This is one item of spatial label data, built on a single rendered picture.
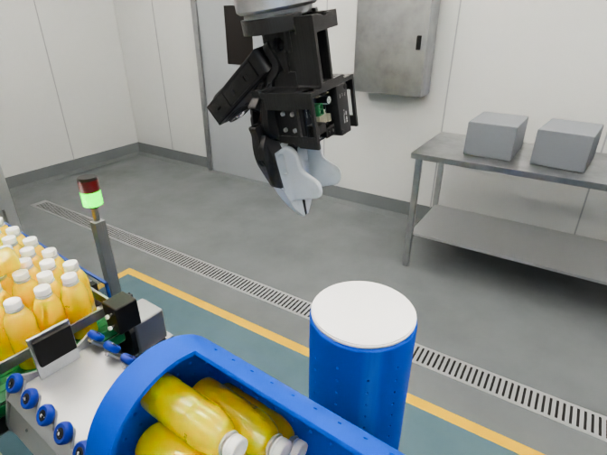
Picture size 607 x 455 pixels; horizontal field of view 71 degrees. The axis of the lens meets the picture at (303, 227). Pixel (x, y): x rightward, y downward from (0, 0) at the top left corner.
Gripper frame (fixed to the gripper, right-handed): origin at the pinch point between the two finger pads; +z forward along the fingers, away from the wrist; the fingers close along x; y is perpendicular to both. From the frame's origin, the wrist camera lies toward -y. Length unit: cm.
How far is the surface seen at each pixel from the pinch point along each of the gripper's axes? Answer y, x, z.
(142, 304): -92, 13, 62
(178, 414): -18.1, -16.3, 32.4
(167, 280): -223, 87, 148
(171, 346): -25.8, -10.0, 27.2
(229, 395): -17.0, -7.7, 36.8
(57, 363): -75, -18, 50
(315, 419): 1.6, -6.4, 31.2
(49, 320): -83, -14, 43
